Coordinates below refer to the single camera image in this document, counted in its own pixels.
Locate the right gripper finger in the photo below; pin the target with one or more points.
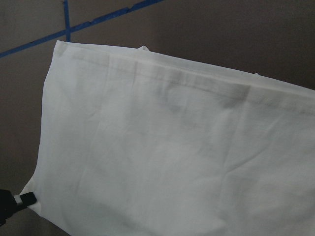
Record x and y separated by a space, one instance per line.
24 200

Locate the white long-sleeve cat shirt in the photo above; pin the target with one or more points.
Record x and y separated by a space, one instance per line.
136 143

